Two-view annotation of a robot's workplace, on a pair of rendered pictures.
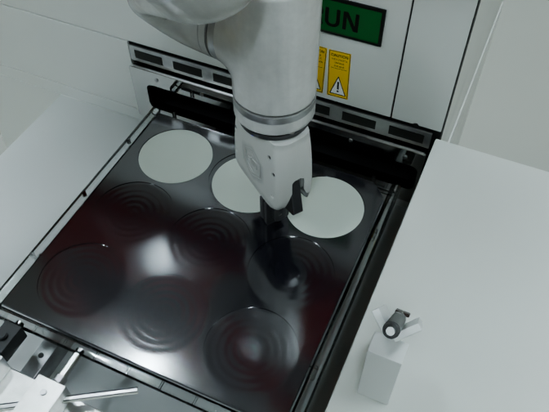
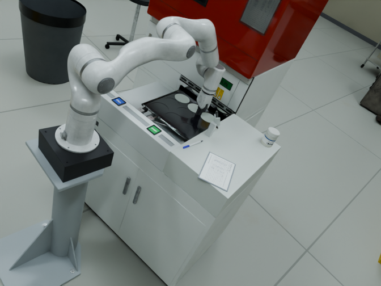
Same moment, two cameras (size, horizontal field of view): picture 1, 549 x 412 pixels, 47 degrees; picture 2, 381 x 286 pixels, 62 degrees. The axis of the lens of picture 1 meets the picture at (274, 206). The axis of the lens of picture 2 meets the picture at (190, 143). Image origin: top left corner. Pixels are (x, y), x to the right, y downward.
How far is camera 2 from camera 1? 1.22 m
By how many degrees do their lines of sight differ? 13
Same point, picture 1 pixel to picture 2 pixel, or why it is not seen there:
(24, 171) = (146, 91)
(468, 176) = (237, 120)
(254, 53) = (210, 77)
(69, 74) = (162, 77)
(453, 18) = (243, 89)
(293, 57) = (216, 80)
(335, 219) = (209, 120)
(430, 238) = (225, 124)
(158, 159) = (178, 97)
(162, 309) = (173, 117)
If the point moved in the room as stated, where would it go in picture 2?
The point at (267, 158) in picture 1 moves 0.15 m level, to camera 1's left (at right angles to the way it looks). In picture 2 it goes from (203, 97) to (180, 87)
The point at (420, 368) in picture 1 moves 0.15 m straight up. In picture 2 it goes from (216, 136) to (227, 114)
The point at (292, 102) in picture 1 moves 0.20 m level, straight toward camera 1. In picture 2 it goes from (212, 88) to (204, 104)
